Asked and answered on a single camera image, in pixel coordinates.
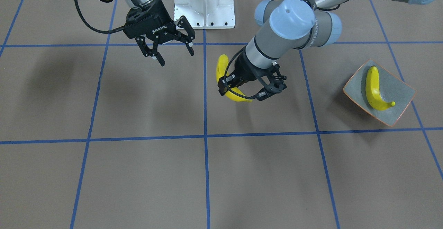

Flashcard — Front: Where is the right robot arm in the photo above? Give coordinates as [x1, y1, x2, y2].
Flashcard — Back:
[74, 0, 195, 66]

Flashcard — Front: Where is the grey square plate orange rim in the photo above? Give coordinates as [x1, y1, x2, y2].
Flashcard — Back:
[343, 59, 416, 126]

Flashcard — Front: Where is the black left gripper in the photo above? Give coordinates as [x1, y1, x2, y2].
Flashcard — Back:
[218, 47, 287, 101]

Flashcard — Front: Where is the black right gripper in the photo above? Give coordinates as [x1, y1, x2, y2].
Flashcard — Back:
[123, 0, 195, 67]

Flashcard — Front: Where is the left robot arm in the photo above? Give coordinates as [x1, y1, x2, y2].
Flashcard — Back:
[216, 0, 434, 102]

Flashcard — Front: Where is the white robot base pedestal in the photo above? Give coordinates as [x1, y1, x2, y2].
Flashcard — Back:
[174, 0, 236, 29]

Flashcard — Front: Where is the yellow banana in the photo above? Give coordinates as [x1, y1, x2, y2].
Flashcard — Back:
[365, 66, 396, 111]
[216, 55, 253, 103]

